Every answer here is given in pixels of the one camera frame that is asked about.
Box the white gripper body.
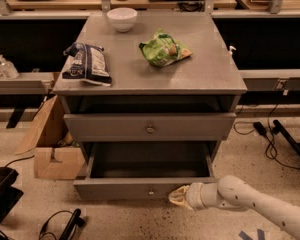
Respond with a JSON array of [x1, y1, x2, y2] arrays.
[[185, 183, 223, 210]]

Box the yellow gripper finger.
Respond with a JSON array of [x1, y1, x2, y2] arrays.
[[168, 185, 190, 209]]

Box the grey drawer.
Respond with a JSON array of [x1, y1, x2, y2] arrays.
[[64, 113, 236, 142], [74, 141, 214, 200]]

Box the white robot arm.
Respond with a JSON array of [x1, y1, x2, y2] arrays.
[[169, 175, 300, 240]]

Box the grey top drawer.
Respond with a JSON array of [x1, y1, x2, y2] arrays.
[[64, 113, 236, 142]]

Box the grey drawer cabinet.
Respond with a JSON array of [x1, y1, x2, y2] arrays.
[[52, 10, 249, 162]]

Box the blue floor tape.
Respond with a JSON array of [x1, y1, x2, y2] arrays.
[[238, 229, 266, 240]]

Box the black stand leg right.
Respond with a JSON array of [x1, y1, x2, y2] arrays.
[[273, 120, 300, 157]]

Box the brown cardboard box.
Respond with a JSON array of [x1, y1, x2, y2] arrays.
[[15, 96, 86, 180]]

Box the green chip bag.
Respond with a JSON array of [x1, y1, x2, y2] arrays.
[[139, 29, 192, 68]]

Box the white pump bottle top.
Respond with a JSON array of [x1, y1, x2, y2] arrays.
[[229, 45, 237, 55]]

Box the dark blue snack bag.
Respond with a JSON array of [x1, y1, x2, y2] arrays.
[[62, 42, 112, 86]]

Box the white ceramic bowl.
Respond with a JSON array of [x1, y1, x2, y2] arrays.
[[107, 7, 138, 32]]

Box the clear sanitizer bottle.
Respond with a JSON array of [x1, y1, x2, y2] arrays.
[[0, 55, 19, 79]]

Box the black power adapter cable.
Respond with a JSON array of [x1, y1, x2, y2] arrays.
[[233, 102, 300, 172]]

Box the black floor cable left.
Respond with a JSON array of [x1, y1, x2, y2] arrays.
[[38, 207, 86, 240]]

